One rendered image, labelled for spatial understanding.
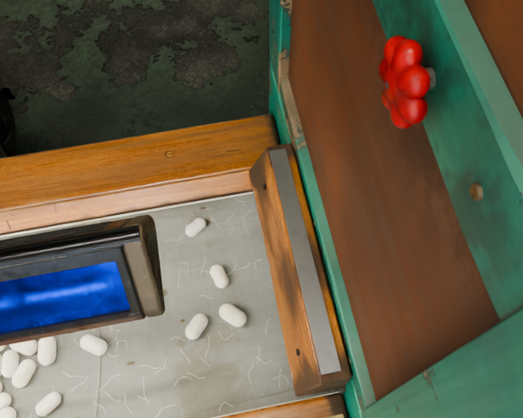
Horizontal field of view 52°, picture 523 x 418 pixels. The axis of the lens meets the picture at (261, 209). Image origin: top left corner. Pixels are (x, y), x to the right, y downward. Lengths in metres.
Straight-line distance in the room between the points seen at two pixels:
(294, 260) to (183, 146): 0.28
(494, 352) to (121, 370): 0.55
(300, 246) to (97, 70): 1.46
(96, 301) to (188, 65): 1.58
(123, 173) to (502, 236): 0.64
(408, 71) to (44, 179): 0.66
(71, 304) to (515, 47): 0.32
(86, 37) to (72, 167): 1.30
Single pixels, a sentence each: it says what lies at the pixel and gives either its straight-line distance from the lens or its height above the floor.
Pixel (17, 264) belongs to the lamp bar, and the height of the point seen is 1.11.
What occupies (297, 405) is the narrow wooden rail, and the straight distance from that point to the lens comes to 0.68.
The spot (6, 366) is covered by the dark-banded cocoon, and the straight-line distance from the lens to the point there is 0.76.
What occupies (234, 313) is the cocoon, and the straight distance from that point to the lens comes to 0.70.
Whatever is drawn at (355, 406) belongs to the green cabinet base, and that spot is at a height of 0.83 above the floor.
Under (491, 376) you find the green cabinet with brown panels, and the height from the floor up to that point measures 1.19.
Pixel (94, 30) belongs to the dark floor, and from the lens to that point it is 2.11.
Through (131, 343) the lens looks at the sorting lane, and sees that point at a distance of 0.74.
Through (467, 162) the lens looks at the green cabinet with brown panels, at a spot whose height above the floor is 1.24.
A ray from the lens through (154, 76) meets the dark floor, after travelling 1.92.
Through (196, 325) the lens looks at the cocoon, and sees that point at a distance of 0.71.
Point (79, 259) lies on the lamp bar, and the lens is 0.38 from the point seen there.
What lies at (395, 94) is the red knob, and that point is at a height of 1.24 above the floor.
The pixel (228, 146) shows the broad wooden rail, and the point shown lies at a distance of 0.80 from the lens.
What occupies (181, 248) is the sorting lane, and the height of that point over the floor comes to 0.74.
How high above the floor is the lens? 1.44
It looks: 64 degrees down
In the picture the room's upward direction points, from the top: 1 degrees counter-clockwise
